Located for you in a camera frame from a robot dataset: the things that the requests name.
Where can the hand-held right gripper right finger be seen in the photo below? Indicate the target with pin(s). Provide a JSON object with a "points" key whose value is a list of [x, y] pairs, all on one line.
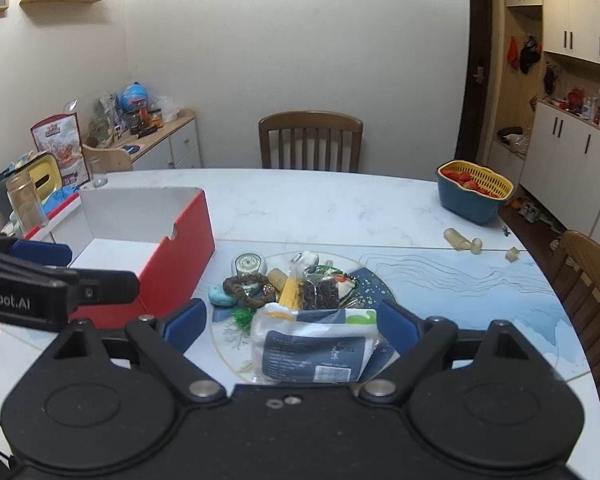
{"points": [[397, 327]]}

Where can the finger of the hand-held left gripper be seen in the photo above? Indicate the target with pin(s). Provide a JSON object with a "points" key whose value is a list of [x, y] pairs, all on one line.
{"points": [[107, 287], [40, 252]]}

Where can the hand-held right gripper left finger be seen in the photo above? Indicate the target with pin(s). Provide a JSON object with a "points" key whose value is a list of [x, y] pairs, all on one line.
{"points": [[185, 324]]}

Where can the clear brownie packet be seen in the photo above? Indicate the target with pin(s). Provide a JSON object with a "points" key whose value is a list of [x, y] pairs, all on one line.
{"points": [[320, 295]]}

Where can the red cardboard box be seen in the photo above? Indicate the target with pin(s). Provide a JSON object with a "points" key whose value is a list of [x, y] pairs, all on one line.
{"points": [[190, 240]]}

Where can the white navy snack packet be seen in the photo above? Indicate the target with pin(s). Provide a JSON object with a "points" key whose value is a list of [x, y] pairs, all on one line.
{"points": [[305, 355]]}

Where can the yellow small box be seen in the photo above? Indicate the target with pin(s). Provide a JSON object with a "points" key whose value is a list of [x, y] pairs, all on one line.
{"points": [[290, 295]]}

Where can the teal oval soap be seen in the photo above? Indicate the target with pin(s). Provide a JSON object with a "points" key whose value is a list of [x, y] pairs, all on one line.
{"points": [[220, 297]]}

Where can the clear jar brown contents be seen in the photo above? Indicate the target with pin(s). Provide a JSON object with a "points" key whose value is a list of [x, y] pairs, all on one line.
{"points": [[25, 205]]}

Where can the green tassel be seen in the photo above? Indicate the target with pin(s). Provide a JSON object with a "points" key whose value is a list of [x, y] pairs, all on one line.
{"points": [[241, 319]]}

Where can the blue plastic bag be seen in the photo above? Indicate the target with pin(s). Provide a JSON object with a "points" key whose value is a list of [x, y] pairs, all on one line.
{"points": [[60, 197]]}

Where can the grey yellow tissue box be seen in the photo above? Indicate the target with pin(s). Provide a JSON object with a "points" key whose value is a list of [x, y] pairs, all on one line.
{"points": [[45, 172]]}

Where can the glass turntable blue print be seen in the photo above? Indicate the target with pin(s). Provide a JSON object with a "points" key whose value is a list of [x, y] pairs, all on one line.
{"points": [[480, 300]]}

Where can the clear drinking glass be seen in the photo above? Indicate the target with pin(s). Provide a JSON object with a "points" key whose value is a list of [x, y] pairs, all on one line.
{"points": [[97, 175]]}

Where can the beige oblong block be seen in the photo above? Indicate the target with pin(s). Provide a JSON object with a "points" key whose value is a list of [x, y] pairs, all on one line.
{"points": [[276, 278]]}

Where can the red printed snack bag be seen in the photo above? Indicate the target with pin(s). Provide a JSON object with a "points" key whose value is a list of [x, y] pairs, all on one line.
{"points": [[60, 145]]}

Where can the light wooden child chair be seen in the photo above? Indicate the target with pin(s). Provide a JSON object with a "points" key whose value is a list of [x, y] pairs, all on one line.
{"points": [[110, 157]]}

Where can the blue basin yellow colander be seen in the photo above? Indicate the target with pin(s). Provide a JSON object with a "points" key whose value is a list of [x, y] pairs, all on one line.
{"points": [[470, 207]]}

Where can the white sideboard wooden top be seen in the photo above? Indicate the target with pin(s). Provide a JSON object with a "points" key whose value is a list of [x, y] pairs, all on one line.
{"points": [[180, 145]]}

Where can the dark jar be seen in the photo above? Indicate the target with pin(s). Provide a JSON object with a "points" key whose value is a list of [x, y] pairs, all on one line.
{"points": [[131, 121]]}

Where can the pile of red strawberries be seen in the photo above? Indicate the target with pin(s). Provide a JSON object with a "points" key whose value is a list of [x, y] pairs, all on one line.
{"points": [[462, 178]]}

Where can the clear plastic bags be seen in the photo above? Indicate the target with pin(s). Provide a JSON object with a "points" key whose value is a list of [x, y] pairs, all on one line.
{"points": [[167, 109]]}

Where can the brown wooden chair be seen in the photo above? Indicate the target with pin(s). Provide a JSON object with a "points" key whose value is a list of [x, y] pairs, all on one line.
{"points": [[580, 260], [310, 122]]}

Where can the white lower cabinets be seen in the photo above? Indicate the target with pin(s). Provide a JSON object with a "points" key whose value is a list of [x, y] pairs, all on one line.
{"points": [[565, 160]]}

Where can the white cabinets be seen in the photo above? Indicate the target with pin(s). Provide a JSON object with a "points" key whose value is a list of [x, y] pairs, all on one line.
{"points": [[565, 160], [570, 0]]}

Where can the red countertop item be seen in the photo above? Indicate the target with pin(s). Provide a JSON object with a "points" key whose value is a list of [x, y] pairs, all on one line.
{"points": [[576, 99]]}

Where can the dark hanging bag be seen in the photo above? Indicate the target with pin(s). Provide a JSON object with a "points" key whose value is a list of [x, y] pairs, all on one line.
{"points": [[550, 80]]}

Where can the orange hanging bag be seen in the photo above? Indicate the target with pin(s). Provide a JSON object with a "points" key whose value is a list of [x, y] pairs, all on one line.
{"points": [[513, 55]]}

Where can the black red hanging bag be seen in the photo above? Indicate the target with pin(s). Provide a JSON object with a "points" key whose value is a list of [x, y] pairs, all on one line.
{"points": [[530, 55]]}

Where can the dark brown door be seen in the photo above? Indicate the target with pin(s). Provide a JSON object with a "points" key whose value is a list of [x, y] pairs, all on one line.
{"points": [[480, 35]]}

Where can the white upper cabinets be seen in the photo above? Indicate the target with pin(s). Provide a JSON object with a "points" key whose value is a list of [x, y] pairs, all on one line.
{"points": [[570, 0]]}

